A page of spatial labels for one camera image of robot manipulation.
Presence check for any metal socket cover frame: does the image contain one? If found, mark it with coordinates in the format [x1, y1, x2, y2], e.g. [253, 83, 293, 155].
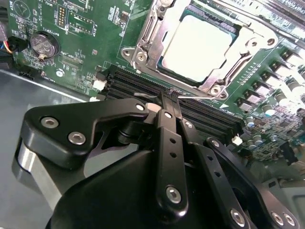
[140, 0, 279, 93]

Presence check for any CPU with silver top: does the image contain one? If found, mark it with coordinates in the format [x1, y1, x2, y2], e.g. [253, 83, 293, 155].
[158, 4, 240, 83]

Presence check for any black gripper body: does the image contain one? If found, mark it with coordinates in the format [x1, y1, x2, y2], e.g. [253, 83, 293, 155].
[49, 149, 227, 229]

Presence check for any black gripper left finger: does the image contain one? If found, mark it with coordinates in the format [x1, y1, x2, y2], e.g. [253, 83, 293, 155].
[10, 90, 190, 217]

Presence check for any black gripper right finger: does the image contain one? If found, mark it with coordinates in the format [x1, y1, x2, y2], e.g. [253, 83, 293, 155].
[171, 94, 300, 229]

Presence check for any metal wire locking lever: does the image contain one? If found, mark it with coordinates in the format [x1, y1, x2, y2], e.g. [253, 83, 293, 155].
[133, 92, 215, 100]

